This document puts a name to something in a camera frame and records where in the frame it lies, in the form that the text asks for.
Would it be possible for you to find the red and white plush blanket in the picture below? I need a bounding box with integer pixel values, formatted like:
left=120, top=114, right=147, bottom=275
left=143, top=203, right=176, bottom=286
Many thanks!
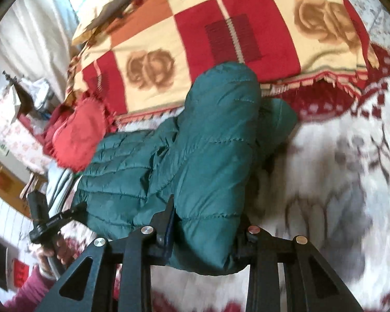
left=61, top=42, right=390, bottom=312

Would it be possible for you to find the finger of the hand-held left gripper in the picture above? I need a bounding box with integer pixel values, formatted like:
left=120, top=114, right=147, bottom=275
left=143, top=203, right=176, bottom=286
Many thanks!
left=64, top=201, right=88, bottom=224

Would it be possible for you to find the checkered rose print blanket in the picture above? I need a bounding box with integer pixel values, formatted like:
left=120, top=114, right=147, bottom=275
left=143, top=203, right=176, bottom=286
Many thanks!
left=65, top=0, right=381, bottom=125

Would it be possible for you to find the wooden furniture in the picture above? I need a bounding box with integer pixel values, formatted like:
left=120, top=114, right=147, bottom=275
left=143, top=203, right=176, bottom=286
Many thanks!
left=0, top=152, right=37, bottom=219

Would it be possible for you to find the light striped cloth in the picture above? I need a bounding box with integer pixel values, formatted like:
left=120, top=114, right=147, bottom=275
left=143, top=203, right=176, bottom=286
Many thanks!
left=46, top=165, right=82, bottom=209

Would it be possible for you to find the red heart-shaped frilled pillow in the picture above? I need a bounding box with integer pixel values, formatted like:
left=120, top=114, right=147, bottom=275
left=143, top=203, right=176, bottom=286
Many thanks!
left=42, top=96, right=116, bottom=173

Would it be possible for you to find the floral patterned cover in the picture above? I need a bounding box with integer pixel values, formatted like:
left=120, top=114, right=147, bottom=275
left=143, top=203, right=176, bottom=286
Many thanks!
left=0, top=81, right=53, bottom=173

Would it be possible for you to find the white curtain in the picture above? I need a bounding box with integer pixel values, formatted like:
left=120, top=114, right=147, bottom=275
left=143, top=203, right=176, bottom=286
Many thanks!
left=0, top=0, right=82, bottom=82

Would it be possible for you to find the person's left forearm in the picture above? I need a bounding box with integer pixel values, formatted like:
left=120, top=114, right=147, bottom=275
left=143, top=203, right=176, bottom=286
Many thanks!
left=3, top=265, right=63, bottom=312

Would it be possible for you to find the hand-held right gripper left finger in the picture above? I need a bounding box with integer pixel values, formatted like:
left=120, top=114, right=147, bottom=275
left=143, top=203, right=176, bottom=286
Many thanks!
left=36, top=194, right=177, bottom=312

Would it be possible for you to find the person's left hand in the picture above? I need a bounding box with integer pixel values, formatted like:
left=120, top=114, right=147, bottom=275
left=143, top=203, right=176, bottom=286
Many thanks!
left=36, top=232, right=75, bottom=276

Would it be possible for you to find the green puffer jacket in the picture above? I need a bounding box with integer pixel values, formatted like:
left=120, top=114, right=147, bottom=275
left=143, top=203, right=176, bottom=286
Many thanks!
left=71, top=62, right=298, bottom=275

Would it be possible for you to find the white floral bed sheet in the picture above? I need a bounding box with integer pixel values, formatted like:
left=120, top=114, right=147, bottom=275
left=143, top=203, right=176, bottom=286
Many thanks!
left=115, top=113, right=180, bottom=134

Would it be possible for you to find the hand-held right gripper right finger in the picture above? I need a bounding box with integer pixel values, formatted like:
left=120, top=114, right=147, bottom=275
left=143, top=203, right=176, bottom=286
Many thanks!
left=233, top=225, right=365, bottom=312

